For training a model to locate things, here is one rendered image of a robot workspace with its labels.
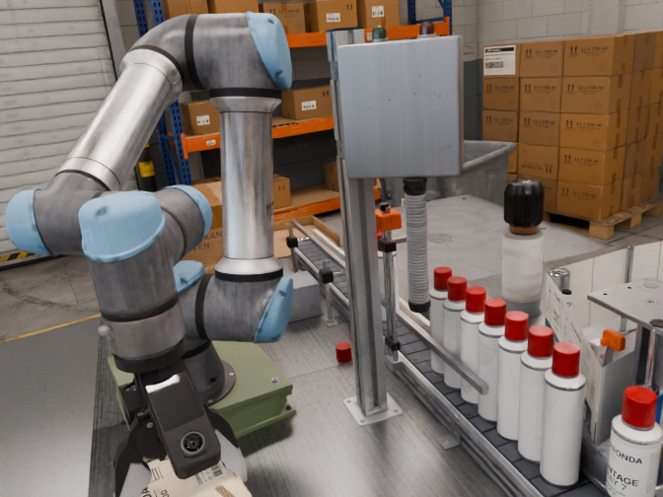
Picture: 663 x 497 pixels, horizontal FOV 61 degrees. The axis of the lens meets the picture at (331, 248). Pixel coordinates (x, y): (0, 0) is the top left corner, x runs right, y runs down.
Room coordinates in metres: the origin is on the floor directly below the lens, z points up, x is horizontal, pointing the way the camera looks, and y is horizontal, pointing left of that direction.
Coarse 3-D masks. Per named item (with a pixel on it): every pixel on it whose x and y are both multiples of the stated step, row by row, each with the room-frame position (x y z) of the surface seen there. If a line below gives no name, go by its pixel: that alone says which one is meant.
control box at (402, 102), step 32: (352, 64) 0.83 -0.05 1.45; (384, 64) 0.82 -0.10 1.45; (416, 64) 0.80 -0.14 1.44; (448, 64) 0.79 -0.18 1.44; (352, 96) 0.83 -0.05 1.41; (384, 96) 0.82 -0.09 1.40; (416, 96) 0.80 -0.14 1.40; (448, 96) 0.79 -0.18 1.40; (352, 128) 0.83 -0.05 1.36; (384, 128) 0.82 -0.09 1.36; (416, 128) 0.80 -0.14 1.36; (448, 128) 0.79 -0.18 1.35; (352, 160) 0.83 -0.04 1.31; (384, 160) 0.82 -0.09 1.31; (416, 160) 0.80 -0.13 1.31; (448, 160) 0.79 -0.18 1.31
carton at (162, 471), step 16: (160, 464) 0.55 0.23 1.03; (160, 480) 0.53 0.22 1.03; (176, 480) 0.52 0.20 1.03; (192, 480) 0.52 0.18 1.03; (208, 480) 0.52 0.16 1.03; (224, 480) 0.52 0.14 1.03; (240, 480) 0.51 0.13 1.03; (144, 496) 0.50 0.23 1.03; (160, 496) 0.50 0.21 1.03; (176, 496) 0.50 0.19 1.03; (192, 496) 0.50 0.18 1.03; (208, 496) 0.49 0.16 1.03; (224, 496) 0.49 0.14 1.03; (240, 496) 0.49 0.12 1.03
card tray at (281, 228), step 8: (312, 216) 2.11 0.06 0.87; (280, 224) 2.07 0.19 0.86; (288, 224) 2.08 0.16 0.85; (304, 224) 2.10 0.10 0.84; (312, 224) 2.11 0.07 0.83; (320, 224) 2.03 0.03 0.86; (280, 232) 2.05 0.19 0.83; (288, 232) 2.04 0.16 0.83; (296, 232) 2.03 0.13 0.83; (312, 232) 2.01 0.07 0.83; (320, 232) 2.00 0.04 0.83; (328, 232) 1.94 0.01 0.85; (280, 240) 1.95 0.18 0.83; (336, 240) 1.86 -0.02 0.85; (280, 248) 1.85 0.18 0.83; (288, 248) 1.84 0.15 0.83; (280, 256) 1.77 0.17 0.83
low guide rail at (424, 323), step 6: (318, 234) 1.73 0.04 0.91; (324, 240) 1.67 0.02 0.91; (330, 246) 1.62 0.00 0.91; (336, 252) 1.57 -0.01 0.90; (342, 252) 1.53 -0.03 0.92; (342, 258) 1.52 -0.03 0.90; (402, 300) 1.18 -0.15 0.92; (402, 306) 1.16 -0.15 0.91; (408, 312) 1.13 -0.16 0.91; (414, 318) 1.10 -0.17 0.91; (420, 318) 1.08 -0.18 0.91; (420, 324) 1.08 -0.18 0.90; (426, 324) 1.05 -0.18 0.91; (426, 330) 1.05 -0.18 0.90
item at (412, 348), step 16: (320, 256) 1.61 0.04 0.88; (336, 288) 1.37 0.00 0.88; (400, 336) 1.07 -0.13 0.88; (416, 336) 1.07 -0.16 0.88; (416, 352) 1.00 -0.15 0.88; (416, 368) 0.95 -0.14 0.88; (432, 384) 0.89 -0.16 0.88; (464, 416) 0.80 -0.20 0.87; (480, 432) 0.74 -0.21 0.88; (496, 432) 0.74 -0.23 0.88; (496, 448) 0.70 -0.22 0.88; (512, 448) 0.70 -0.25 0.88; (512, 464) 0.67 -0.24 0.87; (528, 464) 0.66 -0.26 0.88; (528, 480) 0.63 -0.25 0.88; (544, 496) 0.60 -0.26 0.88; (560, 496) 0.60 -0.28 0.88; (576, 496) 0.59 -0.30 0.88; (592, 496) 0.59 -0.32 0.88
